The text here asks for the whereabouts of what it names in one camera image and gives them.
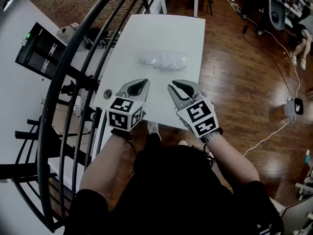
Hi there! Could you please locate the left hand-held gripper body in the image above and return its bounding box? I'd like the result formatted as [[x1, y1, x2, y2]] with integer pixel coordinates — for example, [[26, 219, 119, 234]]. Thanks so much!
[[106, 92, 147, 132]]

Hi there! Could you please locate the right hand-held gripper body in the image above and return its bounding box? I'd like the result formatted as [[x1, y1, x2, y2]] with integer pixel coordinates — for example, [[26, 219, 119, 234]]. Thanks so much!
[[175, 93, 220, 139]]

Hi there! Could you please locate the white slippers pair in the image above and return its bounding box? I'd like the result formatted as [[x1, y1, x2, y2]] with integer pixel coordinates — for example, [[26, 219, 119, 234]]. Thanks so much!
[[138, 52, 188, 71]]

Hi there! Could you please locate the clear plastic bag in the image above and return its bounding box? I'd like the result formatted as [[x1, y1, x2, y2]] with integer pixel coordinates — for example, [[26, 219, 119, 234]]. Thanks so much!
[[135, 49, 189, 72]]

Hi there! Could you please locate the person's left forearm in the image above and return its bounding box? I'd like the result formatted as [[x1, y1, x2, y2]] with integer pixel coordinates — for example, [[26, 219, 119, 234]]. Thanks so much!
[[78, 131, 128, 200]]

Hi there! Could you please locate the person's right forearm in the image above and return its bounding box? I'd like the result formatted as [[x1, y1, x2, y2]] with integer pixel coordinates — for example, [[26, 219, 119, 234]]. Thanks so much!
[[205, 133, 260, 188]]

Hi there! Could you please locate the silver metal wristwatch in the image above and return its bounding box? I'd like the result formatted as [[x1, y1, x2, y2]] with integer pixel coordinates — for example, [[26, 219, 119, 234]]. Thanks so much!
[[202, 130, 221, 143]]

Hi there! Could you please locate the light wooden desk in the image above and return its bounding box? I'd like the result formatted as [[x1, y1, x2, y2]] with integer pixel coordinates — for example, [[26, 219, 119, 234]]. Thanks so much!
[[51, 103, 98, 137]]

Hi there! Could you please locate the white box with round hole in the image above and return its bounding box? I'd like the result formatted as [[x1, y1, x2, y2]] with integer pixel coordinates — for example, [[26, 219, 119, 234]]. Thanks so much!
[[56, 23, 80, 44]]

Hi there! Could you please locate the person's black clothing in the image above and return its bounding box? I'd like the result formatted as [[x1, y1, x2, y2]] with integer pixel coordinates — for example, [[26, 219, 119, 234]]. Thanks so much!
[[63, 133, 284, 235]]

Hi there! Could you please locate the black metal railing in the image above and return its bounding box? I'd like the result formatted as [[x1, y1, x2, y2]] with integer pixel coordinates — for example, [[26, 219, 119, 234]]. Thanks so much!
[[0, 0, 169, 234]]

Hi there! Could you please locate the black cabinet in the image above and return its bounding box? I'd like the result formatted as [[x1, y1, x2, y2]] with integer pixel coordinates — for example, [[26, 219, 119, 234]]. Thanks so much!
[[15, 22, 68, 80]]

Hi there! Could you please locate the grey box device with lens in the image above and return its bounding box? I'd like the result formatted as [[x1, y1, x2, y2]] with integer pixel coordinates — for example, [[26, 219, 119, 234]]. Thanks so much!
[[284, 97, 304, 117]]

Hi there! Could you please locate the grey office chair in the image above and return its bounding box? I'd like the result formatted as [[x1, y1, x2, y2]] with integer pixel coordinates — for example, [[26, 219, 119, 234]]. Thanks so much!
[[268, 0, 287, 31]]

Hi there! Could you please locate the grey desk partition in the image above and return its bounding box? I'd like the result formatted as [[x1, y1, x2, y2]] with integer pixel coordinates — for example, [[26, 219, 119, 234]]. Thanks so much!
[[281, 197, 313, 235]]

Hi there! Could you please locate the brown bead bracelet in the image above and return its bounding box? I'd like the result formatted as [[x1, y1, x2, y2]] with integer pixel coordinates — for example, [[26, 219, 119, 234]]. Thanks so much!
[[110, 128, 134, 141]]

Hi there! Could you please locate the black floor cable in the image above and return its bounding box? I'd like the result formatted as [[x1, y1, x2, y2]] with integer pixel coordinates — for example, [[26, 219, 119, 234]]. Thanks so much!
[[242, 24, 294, 97]]

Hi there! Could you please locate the white floor cable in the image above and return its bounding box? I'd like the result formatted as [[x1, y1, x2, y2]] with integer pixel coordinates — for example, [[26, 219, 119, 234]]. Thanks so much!
[[224, 0, 301, 156]]

